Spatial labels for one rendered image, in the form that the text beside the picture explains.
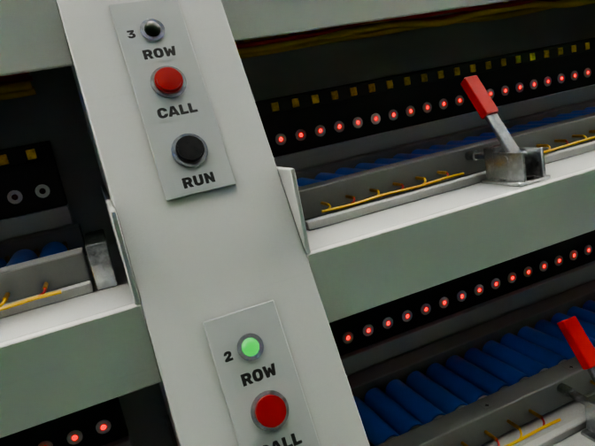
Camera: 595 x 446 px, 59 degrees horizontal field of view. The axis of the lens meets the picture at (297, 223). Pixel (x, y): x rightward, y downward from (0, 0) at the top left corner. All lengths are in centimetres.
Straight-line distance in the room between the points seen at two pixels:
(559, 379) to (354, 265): 20
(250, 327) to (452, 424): 18
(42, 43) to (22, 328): 16
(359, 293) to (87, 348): 15
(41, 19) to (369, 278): 24
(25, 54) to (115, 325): 16
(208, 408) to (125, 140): 15
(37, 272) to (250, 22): 20
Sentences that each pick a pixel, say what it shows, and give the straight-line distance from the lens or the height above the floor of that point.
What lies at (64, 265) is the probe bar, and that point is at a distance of 34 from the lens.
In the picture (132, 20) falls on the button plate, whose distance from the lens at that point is 34.
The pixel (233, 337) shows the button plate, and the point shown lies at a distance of 29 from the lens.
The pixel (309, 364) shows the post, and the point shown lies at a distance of 30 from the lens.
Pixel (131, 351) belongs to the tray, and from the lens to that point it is 30.
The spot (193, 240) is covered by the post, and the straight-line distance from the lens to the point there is 29.
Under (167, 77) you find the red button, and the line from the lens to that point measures 32.
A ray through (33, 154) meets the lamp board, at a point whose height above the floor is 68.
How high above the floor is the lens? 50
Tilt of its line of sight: 9 degrees up
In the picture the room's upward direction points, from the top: 19 degrees counter-clockwise
